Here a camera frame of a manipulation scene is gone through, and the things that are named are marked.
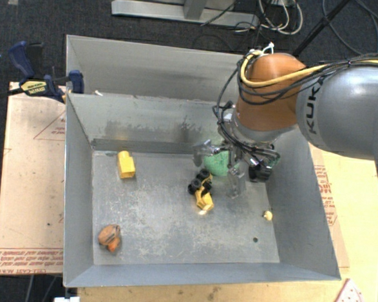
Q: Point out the grey metal bin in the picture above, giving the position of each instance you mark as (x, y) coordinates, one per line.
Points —
(171, 217)

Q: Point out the brown cardboard board red print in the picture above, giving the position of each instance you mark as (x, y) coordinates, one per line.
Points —
(29, 174)

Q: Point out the small cream round piece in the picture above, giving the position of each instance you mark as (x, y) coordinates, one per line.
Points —
(268, 215)

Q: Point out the small white piece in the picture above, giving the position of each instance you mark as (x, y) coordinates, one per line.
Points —
(98, 92)

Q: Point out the orange and brown toy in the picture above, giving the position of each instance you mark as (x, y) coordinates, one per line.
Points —
(108, 236)

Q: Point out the yellow toy truck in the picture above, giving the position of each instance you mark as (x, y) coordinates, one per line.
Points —
(202, 193)

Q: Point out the pink triangular pad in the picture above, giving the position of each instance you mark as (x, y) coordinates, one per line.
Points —
(350, 297)

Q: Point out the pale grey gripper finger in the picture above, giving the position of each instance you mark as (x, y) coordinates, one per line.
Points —
(202, 150)
(237, 184)

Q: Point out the green ball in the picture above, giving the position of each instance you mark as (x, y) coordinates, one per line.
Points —
(217, 167)

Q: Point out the black cylinder on white bracket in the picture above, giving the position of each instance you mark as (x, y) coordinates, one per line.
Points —
(259, 173)

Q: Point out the yellow block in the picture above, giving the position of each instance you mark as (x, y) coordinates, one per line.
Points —
(125, 165)

